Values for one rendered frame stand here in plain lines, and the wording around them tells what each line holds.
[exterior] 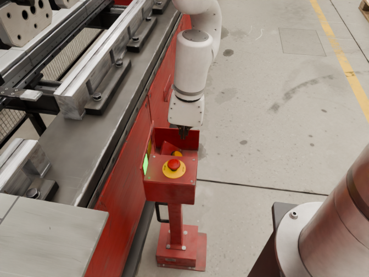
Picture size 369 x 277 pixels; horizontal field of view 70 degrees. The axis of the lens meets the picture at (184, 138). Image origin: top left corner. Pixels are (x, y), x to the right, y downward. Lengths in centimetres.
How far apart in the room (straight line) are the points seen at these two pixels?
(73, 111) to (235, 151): 130
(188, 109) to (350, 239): 50
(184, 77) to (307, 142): 160
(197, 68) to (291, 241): 41
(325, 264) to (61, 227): 41
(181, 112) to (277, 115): 161
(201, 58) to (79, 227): 43
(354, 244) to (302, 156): 168
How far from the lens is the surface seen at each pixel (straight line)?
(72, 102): 85
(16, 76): 106
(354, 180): 34
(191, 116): 75
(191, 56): 62
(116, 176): 89
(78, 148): 81
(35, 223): 55
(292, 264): 48
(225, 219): 162
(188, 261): 143
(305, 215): 52
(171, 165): 79
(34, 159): 73
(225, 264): 152
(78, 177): 74
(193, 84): 66
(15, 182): 70
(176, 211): 109
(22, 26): 65
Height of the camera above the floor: 144
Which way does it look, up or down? 47 degrees down
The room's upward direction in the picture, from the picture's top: straight up
